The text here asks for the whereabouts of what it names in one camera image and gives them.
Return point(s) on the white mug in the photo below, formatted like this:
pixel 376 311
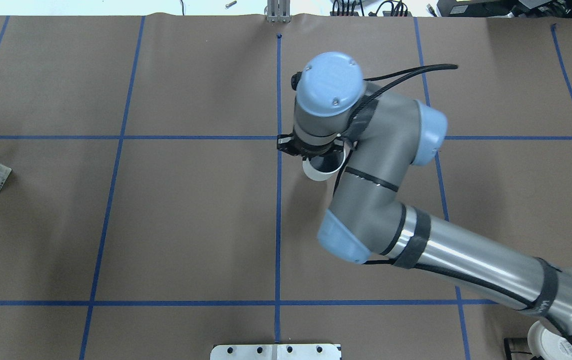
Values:
pixel 323 167

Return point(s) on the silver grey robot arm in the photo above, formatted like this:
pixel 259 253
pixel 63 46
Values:
pixel 368 135

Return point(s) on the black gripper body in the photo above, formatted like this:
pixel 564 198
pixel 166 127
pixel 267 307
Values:
pixel 316 149

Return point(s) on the black wire cup rack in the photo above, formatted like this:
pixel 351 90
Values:
pixel 517 348

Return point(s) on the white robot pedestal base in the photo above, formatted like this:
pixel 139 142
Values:
pixel 298 351

